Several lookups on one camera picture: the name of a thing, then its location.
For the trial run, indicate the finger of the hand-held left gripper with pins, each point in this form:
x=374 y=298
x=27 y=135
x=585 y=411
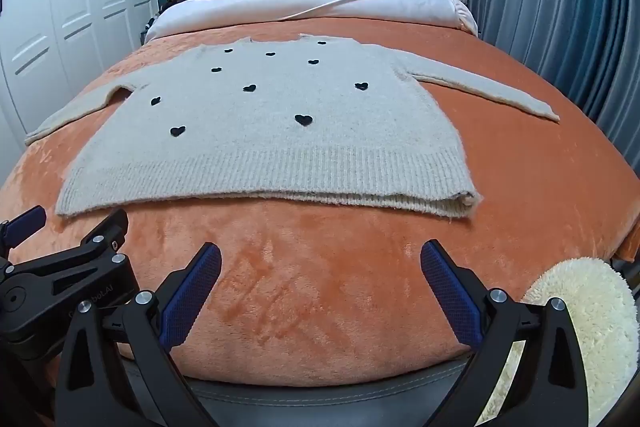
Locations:
x=27 y=224
x=107 y=234

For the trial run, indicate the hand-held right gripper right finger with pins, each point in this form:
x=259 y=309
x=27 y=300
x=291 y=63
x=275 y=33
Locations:
x=450 y=294

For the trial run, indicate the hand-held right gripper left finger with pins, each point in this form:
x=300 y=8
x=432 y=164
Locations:
x=192 y=294

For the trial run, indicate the beige sweater with black hearts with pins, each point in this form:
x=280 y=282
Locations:
x=280 y=147

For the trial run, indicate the orange plush blanket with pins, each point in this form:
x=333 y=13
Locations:
x=310 y=282

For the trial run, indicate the cream fluffy robe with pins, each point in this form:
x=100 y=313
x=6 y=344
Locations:
x=590 y=322

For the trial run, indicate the white wardrobe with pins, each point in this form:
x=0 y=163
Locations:
x=75 y=22

